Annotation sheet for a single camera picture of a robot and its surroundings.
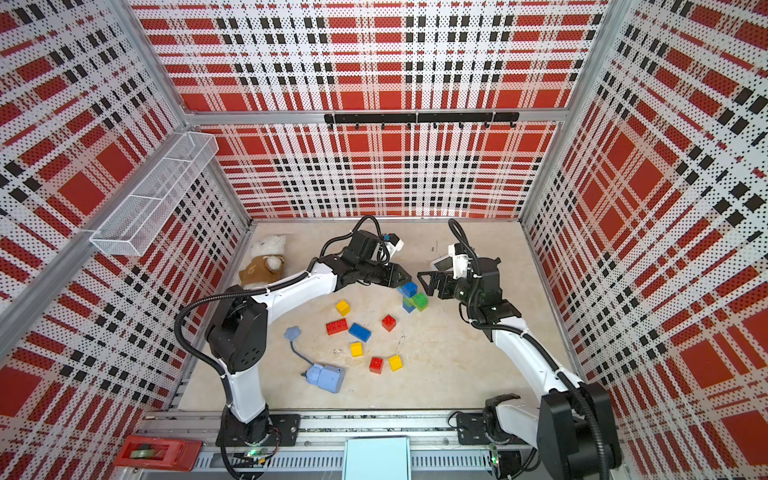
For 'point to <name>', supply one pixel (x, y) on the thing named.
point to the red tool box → (158, 452)
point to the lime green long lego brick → (420, 301)
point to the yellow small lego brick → (396, 362)
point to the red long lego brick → (337, 326)
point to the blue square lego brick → (409, 289)
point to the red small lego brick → (388, 323)
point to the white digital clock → (444, 263)
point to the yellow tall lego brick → (343, 307)
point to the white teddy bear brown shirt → (268, 262)
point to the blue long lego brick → (359, 332)
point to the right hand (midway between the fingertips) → (433, 275)
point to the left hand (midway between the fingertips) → (411, 277)
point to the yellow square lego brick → (356, 349)
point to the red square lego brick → (376, 365)
